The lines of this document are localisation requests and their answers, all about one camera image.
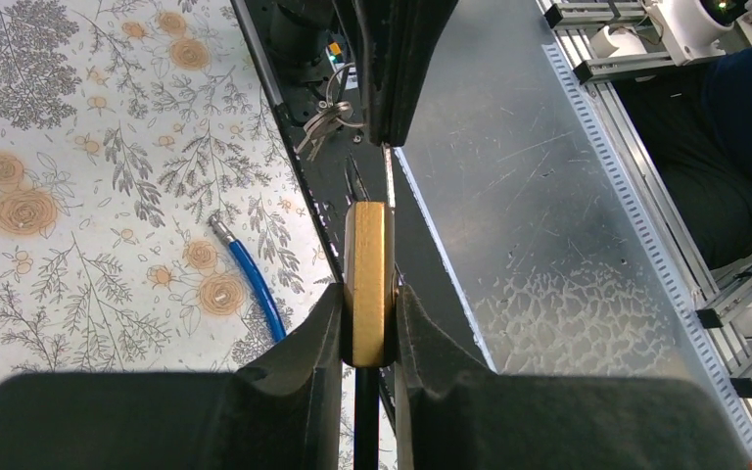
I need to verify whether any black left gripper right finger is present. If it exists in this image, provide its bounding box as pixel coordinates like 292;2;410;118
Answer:
396;286;749;469

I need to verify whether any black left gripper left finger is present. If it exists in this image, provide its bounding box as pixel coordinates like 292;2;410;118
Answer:
0;284;344;469

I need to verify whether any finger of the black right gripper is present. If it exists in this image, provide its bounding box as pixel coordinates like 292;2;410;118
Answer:
351;0;457;147

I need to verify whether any silver key bunch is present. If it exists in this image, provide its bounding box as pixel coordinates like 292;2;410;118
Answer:
295;61;396;206

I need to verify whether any brass padlock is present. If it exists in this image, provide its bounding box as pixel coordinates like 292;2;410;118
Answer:
342;202;395;469

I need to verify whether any blue cable lock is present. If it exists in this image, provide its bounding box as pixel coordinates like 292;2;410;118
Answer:
208;213;286;342

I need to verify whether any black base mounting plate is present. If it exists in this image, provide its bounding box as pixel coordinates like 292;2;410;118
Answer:
234;1;495;440

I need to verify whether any white round device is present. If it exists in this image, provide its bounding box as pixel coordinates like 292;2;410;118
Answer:
642;0;747;67

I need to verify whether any dark blue clothed person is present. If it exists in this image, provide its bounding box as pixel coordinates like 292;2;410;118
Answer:
614;47;752;269

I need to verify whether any grey slotted cable duct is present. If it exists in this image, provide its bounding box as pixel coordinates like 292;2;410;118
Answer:
543;44;752;457

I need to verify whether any grey aluminium frame rail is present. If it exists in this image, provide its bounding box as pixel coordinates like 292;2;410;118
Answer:
538;0;752;400

